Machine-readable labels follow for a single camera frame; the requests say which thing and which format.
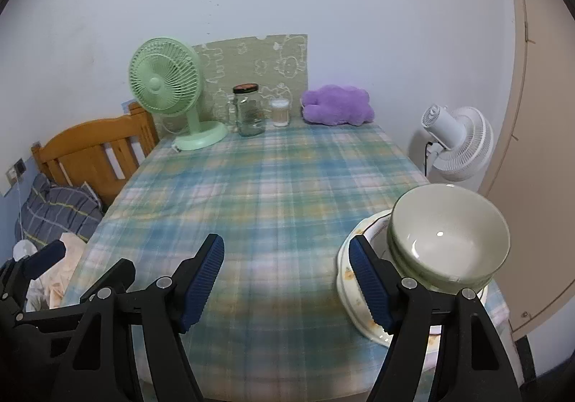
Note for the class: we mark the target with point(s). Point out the purple plush toy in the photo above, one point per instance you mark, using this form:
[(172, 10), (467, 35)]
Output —
[(337, 108)]

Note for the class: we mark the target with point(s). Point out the glass jar with black lid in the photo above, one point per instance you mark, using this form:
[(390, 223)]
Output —
[(249, 114)]

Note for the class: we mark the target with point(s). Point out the yellow floral white plate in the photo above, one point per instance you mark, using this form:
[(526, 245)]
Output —
[(347, 285)]

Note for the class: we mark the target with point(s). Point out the cotton swab container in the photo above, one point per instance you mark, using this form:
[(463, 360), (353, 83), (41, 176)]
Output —
[(279, 114)]

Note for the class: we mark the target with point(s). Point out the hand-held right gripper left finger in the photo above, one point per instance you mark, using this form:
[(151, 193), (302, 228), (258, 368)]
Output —
[(202, 280)]

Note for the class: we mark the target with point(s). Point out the medium green floral bowl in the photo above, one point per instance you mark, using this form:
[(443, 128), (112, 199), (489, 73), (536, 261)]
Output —
[(449, 227), (397, 249)]

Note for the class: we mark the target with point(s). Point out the green printed wall cloth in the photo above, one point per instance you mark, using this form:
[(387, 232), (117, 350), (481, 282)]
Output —
[(269, 60)]

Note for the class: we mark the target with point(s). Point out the wooden chair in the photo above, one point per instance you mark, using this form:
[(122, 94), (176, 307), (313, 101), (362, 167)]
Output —
[(90, 146)]

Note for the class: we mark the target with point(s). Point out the white cloth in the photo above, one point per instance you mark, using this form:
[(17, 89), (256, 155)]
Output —
[(67, 258)]

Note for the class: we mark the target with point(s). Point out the beige door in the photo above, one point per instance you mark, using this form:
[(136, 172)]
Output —
[(530, 159)]

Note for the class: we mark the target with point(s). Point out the white standing fan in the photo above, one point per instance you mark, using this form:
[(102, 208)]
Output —
[(467, 141)]

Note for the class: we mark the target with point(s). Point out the red print scalloped plate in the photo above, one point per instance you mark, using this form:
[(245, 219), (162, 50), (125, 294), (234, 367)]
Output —
[(379, 231)]

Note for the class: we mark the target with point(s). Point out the plaid tablecloth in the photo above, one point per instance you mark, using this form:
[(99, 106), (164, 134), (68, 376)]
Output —
[(269, 204)]

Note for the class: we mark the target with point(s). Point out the blue plaid bedding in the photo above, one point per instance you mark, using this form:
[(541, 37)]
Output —
[(58, 209)]

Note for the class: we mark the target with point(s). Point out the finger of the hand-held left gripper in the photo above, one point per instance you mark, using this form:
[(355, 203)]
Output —
[(45, 258), (119, 276)]

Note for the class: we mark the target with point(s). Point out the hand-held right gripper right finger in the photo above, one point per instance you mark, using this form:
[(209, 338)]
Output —
[(370, 285)]

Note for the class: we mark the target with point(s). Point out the green desk fan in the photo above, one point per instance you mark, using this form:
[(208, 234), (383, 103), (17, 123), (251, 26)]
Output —
[(164, 78)]

